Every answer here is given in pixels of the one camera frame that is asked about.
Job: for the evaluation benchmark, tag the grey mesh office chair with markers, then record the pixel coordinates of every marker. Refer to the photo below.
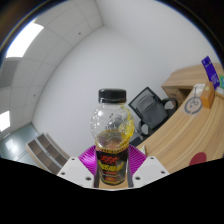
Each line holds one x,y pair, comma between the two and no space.
151,111

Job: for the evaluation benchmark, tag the rectangular ceiling light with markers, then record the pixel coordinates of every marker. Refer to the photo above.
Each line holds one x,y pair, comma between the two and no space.
25,38
4,120

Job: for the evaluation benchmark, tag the wooden side desk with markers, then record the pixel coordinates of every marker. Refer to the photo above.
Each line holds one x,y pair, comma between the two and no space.
181,83

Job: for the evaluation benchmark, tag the round grey mouse pad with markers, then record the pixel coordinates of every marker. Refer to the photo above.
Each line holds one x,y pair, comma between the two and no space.
193,105

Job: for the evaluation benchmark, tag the clear bottle with black cap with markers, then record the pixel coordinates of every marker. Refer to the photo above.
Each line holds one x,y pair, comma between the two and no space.
111,133

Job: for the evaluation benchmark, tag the orange wooden box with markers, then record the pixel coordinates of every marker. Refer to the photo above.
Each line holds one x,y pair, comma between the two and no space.
207,95

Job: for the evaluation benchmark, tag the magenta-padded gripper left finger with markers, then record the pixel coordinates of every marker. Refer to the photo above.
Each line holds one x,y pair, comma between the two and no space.
82,166

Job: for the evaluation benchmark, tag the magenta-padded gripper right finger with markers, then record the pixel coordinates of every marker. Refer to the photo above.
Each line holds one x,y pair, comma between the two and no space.
140,165

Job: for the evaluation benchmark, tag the purple standing pouch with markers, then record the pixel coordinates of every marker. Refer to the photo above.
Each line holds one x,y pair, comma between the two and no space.
210,71

